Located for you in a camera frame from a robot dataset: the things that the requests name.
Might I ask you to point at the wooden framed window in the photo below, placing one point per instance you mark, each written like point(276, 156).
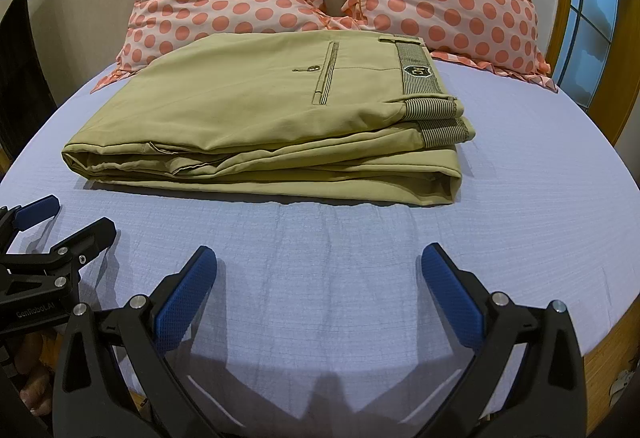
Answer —
point(585, 18)

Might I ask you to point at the khaki pants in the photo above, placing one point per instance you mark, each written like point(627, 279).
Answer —
point(280, 118)

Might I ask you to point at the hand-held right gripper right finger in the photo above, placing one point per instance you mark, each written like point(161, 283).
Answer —
point(452, 300)

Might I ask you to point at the wooden bed frame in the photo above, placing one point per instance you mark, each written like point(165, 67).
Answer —
point(612, 358)

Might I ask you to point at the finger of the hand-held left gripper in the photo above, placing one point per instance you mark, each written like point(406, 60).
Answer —
point(35, 213)
point(85, 238)

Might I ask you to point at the lavender bed sheet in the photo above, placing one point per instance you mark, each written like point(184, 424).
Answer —
point(320, 268)

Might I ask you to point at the person's left hand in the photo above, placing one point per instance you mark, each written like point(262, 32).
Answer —
point(35, 358)

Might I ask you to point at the dark furniture panel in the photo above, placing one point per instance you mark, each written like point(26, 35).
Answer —
point(22, 78)

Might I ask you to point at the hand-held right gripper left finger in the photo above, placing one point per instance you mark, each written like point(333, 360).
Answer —
point(184, 300)

